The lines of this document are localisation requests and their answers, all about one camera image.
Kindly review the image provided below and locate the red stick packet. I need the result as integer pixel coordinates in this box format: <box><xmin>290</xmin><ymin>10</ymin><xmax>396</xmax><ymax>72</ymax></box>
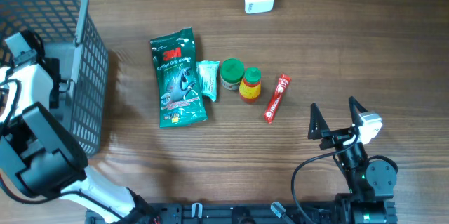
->
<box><xmin>264</xmin><ymin>74</ymin><xmax>291</xmax><ymax>124</ymax></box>

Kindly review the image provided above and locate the grey plastic mesh basket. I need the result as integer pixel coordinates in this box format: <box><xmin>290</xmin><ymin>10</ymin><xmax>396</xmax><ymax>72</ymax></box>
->
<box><xmin>1</xmin><ymin>0</ymin><xmax>109</xmax><ymax>157</ymax></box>

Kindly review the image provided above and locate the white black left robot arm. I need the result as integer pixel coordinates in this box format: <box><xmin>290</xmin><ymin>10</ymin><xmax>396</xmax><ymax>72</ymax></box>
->
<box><xmin>1</xmin><ymin>30</ymin><xmax>159</xmax><ymax>223</ymax></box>

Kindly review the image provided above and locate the red yellow sauce bottle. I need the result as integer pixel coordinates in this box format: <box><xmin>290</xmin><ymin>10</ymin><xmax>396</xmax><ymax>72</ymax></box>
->
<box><xmin>239</xmin><ymin>67</ymin><xmax>262</xmax><ymax>103</ymax></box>

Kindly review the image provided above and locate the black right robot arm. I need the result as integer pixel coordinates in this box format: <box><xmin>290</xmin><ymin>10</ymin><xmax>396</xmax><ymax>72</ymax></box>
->
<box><xmin>308</xmin><ymin>97</ymin><xmax>398</xmax><ymax>224</ymax></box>

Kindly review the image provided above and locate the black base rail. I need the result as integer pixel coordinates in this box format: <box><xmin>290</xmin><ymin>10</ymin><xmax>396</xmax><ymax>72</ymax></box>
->
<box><xmin>85</xmin><ymin>202</ymin><xmax>398</xmax><ymax>224</ymax></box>

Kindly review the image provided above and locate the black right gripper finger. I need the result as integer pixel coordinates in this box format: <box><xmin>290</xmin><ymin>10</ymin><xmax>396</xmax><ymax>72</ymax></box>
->
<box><xmin>349</xmin><ymin>96</ymin><xmax>367</xmax><ymax>126</ymax></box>
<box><xmin>308</xmin><ymin>103</ymin><xmax>330</xmax><ymax>140</ymax></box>

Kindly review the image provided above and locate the green snack bag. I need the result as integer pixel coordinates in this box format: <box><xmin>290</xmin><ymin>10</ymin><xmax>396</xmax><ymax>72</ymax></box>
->
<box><xmin>149</xmin><ymin>27</ymin><xmax>208</xmax><ymax>128</ymax></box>

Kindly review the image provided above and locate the light blue tissue packet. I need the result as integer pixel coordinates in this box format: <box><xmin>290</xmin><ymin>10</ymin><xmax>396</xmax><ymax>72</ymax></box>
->
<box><xmin>196</xmin><ymin>60</ymin><xmax>220</xmax><ymax>102</ymax></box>

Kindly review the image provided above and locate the green lid jar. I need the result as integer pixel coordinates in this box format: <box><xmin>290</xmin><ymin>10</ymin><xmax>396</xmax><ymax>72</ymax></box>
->
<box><xmin>220</xmin><ymin>58</ymin><xmax>245</xmax><ymax>91</ymax></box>

